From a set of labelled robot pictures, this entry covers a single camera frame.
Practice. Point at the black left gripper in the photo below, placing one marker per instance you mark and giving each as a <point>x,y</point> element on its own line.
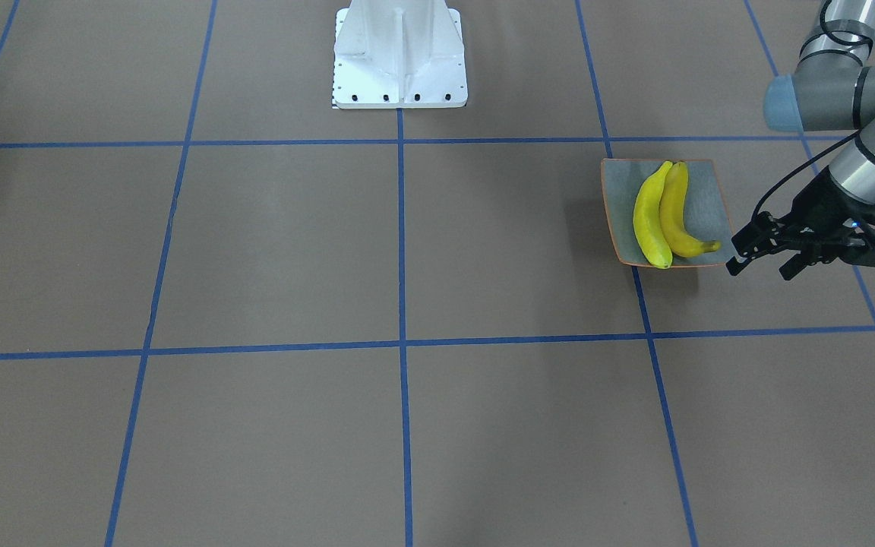
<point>819,206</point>

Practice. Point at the yellow banana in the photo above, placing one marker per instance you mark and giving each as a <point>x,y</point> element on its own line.
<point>646,219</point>
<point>671,215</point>

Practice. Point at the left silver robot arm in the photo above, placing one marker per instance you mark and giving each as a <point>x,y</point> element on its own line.
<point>832,87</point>

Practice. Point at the grey square plate orange rim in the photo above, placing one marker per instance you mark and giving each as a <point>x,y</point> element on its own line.
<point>705,212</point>

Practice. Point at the white camera pole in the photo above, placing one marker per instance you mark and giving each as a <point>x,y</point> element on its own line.
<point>399,55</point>

